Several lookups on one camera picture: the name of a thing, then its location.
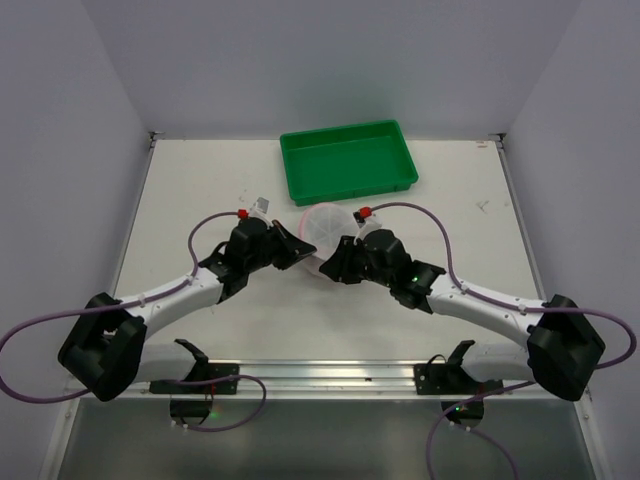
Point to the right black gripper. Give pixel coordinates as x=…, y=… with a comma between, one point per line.
x=347, y=259

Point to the green plastic tray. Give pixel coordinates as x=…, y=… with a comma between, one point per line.
x=345, y=162

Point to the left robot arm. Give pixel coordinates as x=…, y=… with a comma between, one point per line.
x=104, y=350

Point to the aluminium mounting rail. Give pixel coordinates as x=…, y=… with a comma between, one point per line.
x=325, y=375

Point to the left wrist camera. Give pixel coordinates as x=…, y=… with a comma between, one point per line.
x=259, y=210

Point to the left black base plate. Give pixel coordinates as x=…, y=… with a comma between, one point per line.
x=202, y=369

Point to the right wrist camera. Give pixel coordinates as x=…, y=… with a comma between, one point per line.
x=367, y=222

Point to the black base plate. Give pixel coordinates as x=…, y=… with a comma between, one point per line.
x=448, y=378
x=202, y=369

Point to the white pink mesh laundry bag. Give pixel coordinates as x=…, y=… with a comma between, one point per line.
x=323, y=225

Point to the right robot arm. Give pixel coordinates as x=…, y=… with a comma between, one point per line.
x=550, y=343

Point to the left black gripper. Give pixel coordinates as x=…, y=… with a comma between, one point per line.
x=280, y=245

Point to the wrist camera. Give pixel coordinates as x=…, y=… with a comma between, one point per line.
x=259, y=210
x=367, y=222

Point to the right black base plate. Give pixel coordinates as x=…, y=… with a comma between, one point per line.
x=448, y=378

